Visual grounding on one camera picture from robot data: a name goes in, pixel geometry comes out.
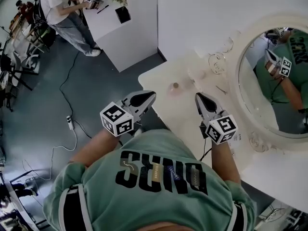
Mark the white cabinet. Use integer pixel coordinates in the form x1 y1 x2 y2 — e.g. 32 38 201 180
81 0 167 73

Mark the person's left forearm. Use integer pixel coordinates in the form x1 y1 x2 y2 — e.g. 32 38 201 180
69 128 121 168

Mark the green printed t-shirt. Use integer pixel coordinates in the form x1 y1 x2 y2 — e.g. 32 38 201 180
42 128 257 231

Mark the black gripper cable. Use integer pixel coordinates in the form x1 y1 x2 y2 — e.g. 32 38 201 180
198 137 213 162

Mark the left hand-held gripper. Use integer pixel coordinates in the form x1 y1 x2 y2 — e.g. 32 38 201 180
100 90 157 137

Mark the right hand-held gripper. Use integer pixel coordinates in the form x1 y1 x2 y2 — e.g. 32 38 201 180
195 92 238 145

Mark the black floor cable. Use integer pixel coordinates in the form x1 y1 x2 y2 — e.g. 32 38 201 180
59 51 93 139

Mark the person's right forearm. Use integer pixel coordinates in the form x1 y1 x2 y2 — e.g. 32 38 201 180
210 138 242 185

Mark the oval white framed mirror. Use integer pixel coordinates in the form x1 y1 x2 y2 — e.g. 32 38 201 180
229 15 308 152

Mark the white floor cable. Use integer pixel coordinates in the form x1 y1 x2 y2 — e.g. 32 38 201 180
22 128 78 180

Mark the black square box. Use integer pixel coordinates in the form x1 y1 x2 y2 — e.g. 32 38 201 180
115 6 132 25

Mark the small pink container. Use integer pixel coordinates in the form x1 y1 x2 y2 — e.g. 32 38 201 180
167 82 184 98

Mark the black frame chair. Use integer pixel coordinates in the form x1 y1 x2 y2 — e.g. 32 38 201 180
0 39 40 92

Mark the black and white harness strap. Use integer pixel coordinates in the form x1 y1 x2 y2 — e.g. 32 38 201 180
231 200 249 231
58 183 94 231

